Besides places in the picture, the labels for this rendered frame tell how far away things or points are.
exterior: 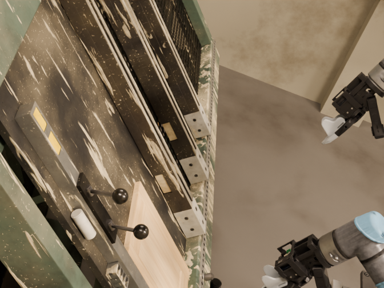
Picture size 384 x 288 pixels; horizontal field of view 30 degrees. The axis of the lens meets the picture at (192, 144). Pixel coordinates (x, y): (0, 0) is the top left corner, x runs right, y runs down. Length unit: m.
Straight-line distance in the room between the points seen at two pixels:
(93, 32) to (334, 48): 3.25
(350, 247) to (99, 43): 0.92
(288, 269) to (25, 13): 0.83
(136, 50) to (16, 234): 1.09
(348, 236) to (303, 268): 0.15
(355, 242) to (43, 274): 0.68
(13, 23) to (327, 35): 3.77
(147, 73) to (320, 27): 2.76
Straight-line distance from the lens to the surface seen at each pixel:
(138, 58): 2.43
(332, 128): 1.96
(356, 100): 1.94
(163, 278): 2.18
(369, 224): 1.63
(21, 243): 1.49
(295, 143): 4.82
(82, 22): 2.06
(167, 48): 2.73
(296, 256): 1.72
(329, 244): 1.67
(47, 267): 1.53
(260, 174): 4.42
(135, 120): 2.21
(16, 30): 1.52
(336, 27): 5.07
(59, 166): 1.67
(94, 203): 1.74
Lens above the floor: 2.62
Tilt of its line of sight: 36 degrees down
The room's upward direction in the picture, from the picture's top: 22 degrees clockwise
